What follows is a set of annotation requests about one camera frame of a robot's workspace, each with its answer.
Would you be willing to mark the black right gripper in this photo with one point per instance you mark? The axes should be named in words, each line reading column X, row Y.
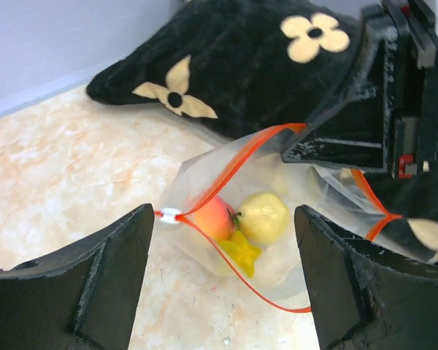
column 383, row 116

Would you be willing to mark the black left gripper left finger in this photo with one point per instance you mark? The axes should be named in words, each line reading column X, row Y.
column 81, row 296

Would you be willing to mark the clear zip bag orange zipper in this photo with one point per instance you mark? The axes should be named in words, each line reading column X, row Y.
column 253, row 164

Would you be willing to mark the orange peach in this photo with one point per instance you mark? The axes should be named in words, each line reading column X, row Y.
column 214, row 219

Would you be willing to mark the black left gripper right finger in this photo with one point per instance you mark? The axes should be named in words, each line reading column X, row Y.
column 362, row 295

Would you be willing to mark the yellow pear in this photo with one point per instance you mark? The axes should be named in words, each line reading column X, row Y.
column 263, row 217

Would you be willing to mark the yellow mango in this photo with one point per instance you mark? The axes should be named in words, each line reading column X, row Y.
column 242, row 252

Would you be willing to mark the black floral pillow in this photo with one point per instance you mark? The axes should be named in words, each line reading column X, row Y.
column 238, row 67

